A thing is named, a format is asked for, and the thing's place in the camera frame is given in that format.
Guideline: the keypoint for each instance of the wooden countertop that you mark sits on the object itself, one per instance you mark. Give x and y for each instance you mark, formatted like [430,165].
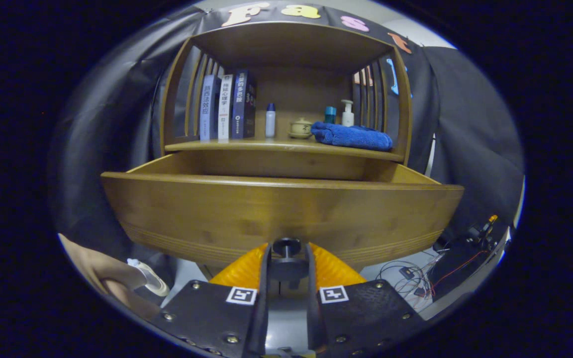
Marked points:
[266,144]

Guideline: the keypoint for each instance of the beige lidded teacup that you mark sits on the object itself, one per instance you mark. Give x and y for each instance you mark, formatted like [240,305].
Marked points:
[300,129]

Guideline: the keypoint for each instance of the white smartphone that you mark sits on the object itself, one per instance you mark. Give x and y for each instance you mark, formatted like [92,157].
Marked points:
[153,283]

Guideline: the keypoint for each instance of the wooden cabinet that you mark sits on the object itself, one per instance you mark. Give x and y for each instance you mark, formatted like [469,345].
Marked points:
[291,49]

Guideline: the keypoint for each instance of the folded blue towel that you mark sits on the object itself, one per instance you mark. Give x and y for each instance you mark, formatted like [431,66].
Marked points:
[351,136]

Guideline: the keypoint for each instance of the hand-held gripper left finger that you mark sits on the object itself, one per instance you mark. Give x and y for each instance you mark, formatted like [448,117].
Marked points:
[262,298]

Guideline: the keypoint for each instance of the light blue book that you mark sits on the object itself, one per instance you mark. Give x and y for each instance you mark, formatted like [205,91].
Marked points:
[208,109]

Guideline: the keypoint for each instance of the white pump bottle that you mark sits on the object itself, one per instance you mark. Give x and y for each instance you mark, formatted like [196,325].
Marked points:
[347,118]

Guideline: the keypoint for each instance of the white book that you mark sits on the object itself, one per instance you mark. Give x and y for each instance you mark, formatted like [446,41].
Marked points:
[225,107]

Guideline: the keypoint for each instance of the dark blue book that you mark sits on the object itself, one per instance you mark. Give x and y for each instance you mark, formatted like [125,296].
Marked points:
[240,104]

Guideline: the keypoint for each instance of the black device with orange tip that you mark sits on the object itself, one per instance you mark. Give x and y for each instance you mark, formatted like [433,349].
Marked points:
[465,243]

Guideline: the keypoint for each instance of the teal cylinder bottle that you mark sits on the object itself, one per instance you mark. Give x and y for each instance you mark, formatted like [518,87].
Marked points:
[330,115]

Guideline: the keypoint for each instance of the black backdrop cloth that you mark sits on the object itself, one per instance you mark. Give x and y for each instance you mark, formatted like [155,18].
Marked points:
[97,124]

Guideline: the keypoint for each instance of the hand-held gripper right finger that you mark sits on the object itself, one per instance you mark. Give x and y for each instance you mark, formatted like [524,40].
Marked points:
[315,308]

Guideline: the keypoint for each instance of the white bottle with blue cap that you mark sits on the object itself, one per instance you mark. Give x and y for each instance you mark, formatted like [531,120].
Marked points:
[270,124]

